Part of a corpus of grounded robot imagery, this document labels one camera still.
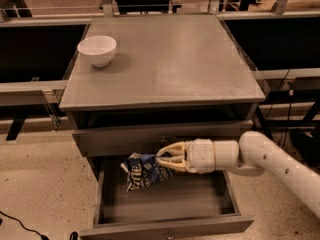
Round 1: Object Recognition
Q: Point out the black table leg left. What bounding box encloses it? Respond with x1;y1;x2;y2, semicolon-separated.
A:
6;117;25;141

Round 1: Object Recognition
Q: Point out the black table leg right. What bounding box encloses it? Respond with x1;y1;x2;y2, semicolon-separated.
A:
255;107;274;141

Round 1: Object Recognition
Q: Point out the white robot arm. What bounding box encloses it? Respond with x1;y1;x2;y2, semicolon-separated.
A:
156;131;320;218

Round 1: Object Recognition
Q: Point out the black floor cable left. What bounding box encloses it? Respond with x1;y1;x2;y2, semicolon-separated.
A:
0;209;50;240

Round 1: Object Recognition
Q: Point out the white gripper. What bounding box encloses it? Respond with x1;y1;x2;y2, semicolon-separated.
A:
157;139;215;174

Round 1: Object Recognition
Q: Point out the brass middle drawer knob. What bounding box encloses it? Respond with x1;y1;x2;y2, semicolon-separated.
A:
167;230;175;240

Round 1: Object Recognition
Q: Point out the black cables right floor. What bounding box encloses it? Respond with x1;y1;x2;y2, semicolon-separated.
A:
263;78;296;150

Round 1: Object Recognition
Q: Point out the grey wooden drawer cabinet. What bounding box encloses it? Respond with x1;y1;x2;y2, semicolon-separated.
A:
59;14;267;182

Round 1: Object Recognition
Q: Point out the white ceramic bowl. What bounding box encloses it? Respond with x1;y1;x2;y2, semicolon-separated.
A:
77;35;117;67

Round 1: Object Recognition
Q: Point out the blue chip bag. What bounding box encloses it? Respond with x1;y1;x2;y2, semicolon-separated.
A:
120;153;173;192

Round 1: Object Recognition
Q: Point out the black table leg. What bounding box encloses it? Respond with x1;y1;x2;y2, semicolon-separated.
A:
6;117;25;141
255;107;274;141

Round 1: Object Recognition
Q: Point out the grey open middle drawer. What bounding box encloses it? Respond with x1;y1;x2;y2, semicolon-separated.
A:
79;155;254;240

